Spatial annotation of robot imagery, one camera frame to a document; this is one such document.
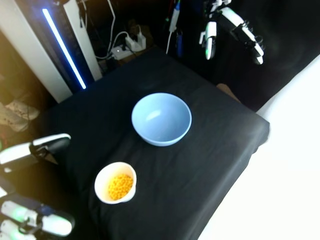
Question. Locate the white paper cup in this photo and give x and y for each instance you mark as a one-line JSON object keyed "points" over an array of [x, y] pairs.
{"points": [[102, 182]]}

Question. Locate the yellow small beads pile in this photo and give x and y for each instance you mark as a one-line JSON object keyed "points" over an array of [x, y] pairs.
{"points": [[120, 187]]}

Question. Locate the light blue bowl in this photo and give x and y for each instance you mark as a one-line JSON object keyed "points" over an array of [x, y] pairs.
{"points": [[160, 120]]}

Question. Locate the grey patterned shoe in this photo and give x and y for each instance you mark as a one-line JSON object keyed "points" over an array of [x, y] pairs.
{"points": [[17, 115]]}

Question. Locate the white computer tower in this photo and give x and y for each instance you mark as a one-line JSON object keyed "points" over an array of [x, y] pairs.
{"points": [[25, 50]]}

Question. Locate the blue light strip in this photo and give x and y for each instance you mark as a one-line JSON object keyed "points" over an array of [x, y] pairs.
{"points": [[62, 47]]}

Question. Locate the white power strip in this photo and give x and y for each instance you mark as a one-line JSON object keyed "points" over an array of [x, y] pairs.
{"points": [[120, 52]]}

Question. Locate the small white plug charger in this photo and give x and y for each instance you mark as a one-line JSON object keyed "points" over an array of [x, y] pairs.
{"points": [[130, 43]]}

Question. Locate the black table cloth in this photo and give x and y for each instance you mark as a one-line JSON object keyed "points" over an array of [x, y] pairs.
{"points": [[175, 175]]}

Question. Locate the tall white plug charger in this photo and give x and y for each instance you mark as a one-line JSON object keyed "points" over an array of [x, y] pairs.
{"points": [[141, 41]]}

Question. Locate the blue hanging object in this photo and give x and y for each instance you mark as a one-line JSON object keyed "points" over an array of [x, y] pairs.
{"points": [[179, 42]]}

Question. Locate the white hanging adapter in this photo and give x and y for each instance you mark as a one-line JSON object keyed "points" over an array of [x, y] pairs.
{"points": [[174, 20]]}

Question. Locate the brown wooden piece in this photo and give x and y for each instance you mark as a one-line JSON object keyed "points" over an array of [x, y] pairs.
{"points": [[228, 92]]}

